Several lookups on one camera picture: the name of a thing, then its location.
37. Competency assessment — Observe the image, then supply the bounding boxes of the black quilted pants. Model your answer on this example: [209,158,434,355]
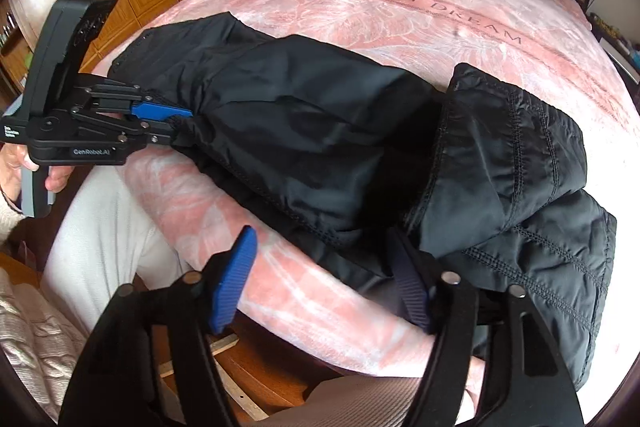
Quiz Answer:
[108,13,616,387]

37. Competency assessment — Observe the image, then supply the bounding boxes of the person's left hand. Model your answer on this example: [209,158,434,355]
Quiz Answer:
[0,141,76,203]

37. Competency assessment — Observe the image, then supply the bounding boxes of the pink bed with bedspread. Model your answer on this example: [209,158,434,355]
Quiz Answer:
[92,0,640,423]

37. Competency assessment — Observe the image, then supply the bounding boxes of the nightstand with clutter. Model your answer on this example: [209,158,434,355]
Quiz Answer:
[588,13,639,84]

